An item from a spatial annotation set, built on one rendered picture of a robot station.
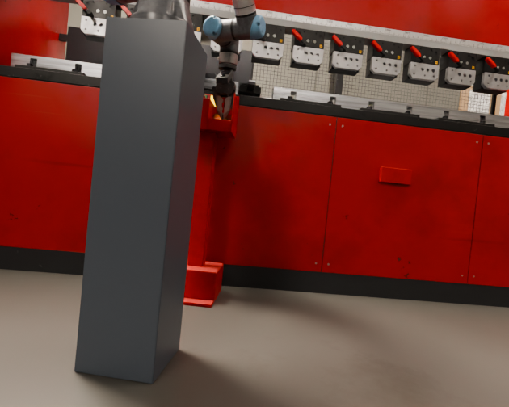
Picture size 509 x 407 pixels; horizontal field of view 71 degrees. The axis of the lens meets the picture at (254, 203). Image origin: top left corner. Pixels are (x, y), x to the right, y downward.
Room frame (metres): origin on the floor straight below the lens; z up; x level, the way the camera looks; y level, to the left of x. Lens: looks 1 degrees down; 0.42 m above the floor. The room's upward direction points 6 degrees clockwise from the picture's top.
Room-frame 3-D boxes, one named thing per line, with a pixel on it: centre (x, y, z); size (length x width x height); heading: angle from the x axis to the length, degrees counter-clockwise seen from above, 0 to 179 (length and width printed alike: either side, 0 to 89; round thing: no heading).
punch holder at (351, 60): (1.81, -0.38, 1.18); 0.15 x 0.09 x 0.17; 95
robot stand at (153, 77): (0.85, 0.26, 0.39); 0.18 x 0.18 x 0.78; 84
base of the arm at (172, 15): (0.85, 0.26, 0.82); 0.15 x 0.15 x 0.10
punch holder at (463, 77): (1.86, -0.98, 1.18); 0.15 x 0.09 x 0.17; 95
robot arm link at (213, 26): (1.33, 0.19, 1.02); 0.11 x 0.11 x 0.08; 67
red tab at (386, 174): (1.68, -0.65, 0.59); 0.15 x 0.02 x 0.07; 95
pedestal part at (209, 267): (1.42, 0.21, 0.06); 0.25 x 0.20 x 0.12; 177
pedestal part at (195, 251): (1.45, 0.21, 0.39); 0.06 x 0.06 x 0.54; 87
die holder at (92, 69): (1.69, 0.93, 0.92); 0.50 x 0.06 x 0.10; 95
